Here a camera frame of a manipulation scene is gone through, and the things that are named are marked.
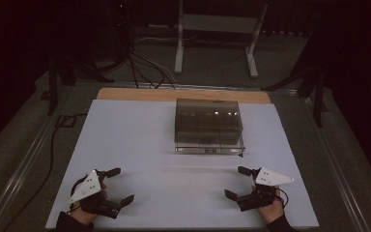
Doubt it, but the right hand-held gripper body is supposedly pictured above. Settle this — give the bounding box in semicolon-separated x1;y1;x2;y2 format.
237;167;295;213

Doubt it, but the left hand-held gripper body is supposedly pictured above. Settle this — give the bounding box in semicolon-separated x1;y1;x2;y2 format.
69;169;124;219

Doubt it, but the clear plastic drawer box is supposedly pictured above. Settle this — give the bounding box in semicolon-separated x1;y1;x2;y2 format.
174;98;246;156

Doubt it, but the person's left hand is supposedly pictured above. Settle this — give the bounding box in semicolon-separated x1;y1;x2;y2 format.
72;183;109;226

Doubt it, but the person's right hand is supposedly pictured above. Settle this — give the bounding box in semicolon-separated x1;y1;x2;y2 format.
257;185;286;225

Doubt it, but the white table mat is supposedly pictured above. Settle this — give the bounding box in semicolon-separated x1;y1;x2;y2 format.
44;99;320;231

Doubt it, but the wooden table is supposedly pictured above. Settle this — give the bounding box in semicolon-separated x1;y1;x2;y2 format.
96;87;272;105

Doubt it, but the black tripod stand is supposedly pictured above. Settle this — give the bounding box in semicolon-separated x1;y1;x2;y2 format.
260;30;329;129
40;47;115;118

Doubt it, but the grey metal stand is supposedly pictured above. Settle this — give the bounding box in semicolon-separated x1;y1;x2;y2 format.
173;0;270;79

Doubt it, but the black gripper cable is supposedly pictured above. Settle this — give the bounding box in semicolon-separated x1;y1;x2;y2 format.
274;188;290;209

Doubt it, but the black floor cable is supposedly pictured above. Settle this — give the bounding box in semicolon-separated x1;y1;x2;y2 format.
1;112;89;232

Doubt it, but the metal floor rail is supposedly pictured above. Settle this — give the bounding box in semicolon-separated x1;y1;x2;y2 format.
298;93;371;232
0;81;78;232

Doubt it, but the black cable bundle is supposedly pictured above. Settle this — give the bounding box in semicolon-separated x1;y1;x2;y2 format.
126;44;177;90

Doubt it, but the white cable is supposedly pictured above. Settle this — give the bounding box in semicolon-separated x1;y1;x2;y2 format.
133;36;179;85

